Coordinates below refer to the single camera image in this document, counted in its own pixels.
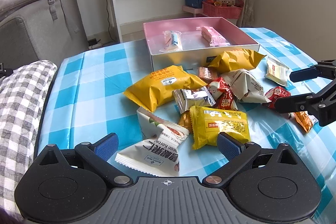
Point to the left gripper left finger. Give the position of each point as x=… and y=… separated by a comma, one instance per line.
x=96, y=157

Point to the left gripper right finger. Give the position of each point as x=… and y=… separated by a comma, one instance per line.
x=240, y=158

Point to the finger of the seen right gripper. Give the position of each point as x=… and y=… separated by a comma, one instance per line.
x=321, y=104
x=324, y=69

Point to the orange clear snack packet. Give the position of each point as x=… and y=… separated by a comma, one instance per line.
x=305, y=120

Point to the small yellow snack pack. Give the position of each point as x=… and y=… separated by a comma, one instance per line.
x=207, y=123

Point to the cream white cake pack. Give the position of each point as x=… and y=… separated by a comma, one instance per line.
x=277, y=71

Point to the red snack pack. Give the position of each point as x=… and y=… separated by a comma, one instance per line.
x=222, y=94
x=275, y=93

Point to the white nut snack pack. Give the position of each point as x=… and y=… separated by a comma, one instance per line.
x=157, y=154

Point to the gold foil bar wrapper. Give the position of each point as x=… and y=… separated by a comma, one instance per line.
x=185, y=121

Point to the silver truffle chocolate pack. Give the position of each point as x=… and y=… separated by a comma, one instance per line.
x=186, y=98

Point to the brown wafer biscuit pack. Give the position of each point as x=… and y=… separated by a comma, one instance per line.
x=208, y=75

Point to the large yellow sandwich pack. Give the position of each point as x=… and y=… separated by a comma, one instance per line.
x=156, y=89
x=236, y=59

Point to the pink wafer bar wrapper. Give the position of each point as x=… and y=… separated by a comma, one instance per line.
x=214, y=38

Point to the clear blue candy packet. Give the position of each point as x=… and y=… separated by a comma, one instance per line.
x=172, y=41

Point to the blue checkered tablecloth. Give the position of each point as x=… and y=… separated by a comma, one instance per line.
x=87, y=102

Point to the pink plastic basket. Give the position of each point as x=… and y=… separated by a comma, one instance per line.
x=226, y=12

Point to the power strip on floor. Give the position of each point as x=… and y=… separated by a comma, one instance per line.
x=92, y=42

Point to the pink silver cardboard box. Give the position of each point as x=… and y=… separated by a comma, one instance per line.
x=196, y=51

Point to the blue storage bin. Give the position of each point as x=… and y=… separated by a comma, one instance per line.
x=197, y=4

